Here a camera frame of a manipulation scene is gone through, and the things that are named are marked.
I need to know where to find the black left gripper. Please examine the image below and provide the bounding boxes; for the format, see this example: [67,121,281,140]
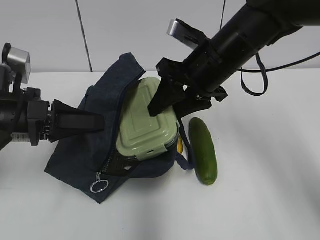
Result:
[24,87,105,147]

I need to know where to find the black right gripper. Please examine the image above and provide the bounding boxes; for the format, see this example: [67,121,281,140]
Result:
[148,39,228,118]

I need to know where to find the navy blue lunch bag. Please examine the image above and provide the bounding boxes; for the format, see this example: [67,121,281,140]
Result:
[44,52,195,203]

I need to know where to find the yellow pear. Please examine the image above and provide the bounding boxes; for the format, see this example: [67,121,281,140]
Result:
[177,137,184,154]

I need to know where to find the green lidded glass container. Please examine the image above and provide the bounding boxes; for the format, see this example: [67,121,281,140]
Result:
[116,77,180,162]

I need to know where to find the green cucumber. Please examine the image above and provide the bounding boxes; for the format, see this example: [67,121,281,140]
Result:
[189,117,218,186]

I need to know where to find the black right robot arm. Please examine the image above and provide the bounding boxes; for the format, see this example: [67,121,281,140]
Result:
[148,0,320,118]

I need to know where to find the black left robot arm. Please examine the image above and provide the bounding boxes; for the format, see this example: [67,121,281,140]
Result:
[0,64,105,149]

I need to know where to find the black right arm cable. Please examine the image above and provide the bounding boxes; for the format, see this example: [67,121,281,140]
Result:
[240,51,320,96]

